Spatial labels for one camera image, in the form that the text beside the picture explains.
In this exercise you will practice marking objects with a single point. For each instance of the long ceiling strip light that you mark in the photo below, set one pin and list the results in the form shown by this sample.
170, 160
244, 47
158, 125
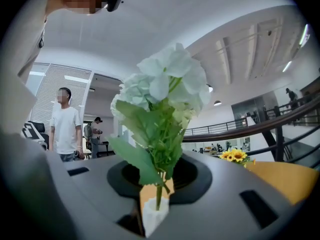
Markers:
304, 35

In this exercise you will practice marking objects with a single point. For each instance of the white artificial flowers bunch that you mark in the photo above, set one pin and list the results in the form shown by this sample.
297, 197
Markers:
172, 64

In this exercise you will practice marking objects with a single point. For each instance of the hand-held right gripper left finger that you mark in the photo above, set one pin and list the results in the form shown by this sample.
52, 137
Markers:
95, 196

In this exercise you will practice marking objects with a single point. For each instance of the dome pendant lamp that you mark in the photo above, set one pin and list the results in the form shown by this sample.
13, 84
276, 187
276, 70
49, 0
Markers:
217, 103
210, 88

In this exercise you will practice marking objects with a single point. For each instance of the dark background desk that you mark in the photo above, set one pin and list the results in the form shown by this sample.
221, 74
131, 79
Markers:
103, 144

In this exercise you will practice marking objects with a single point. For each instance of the short ceiling strip light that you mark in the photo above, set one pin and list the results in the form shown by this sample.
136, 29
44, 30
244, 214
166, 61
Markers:
287, 66

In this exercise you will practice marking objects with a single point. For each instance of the dark curved railing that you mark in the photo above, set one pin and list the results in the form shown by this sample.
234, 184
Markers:
252, 129

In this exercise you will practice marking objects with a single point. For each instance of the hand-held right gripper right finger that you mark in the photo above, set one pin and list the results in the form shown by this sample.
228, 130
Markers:
215, 209

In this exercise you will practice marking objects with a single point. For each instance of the white ribbed vase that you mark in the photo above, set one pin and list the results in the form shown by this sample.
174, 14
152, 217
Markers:
153, 219

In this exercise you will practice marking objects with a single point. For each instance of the yellow sunflower flowers bunch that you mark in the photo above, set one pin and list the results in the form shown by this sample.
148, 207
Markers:
238, 155

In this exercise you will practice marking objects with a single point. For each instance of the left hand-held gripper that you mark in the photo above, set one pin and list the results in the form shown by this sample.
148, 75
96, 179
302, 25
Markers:
31, 132

